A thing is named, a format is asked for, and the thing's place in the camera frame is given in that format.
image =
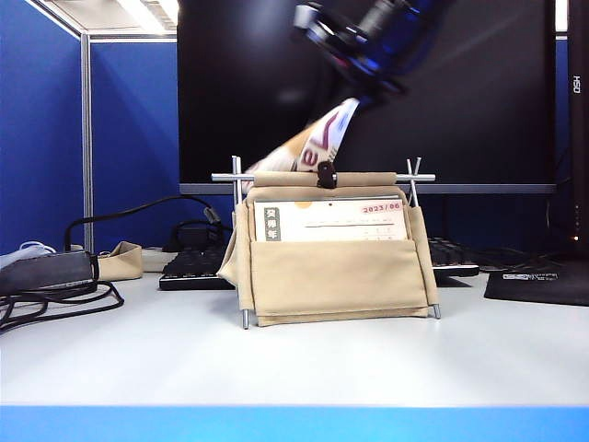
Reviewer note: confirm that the black mouse pad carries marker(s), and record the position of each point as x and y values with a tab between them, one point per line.
538	287

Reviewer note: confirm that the white power strip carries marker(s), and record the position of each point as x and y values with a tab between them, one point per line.
154	260

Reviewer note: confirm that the beige canvas calendar stand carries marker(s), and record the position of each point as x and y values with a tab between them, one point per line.
336	281

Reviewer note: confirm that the white face mask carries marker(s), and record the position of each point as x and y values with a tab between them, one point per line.
23	253

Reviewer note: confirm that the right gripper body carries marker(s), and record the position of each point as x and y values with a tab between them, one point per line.
354	60

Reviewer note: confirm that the aluminium partition rail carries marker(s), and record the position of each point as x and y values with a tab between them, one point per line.
133	38

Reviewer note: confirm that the black keyboard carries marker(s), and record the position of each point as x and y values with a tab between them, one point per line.
193	271

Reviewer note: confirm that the large black monitor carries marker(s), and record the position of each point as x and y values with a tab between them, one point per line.
460	129

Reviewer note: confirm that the small beige fabric pouch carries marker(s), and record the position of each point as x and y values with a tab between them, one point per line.
122	262

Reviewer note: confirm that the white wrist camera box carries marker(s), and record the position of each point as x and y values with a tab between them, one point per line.
308	18

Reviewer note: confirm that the aluminium partition post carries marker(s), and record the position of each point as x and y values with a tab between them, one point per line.
86	138

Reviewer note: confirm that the white calendar page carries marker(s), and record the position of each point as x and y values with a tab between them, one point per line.
317	143

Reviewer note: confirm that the grey black power adapter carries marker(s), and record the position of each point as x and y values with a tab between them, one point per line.
41	271

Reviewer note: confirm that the black HSD monitor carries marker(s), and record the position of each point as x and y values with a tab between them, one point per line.
579	138

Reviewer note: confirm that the white calendar pad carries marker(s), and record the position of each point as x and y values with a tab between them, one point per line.
331	221

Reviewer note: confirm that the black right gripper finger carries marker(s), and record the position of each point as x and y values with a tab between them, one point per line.
377	99

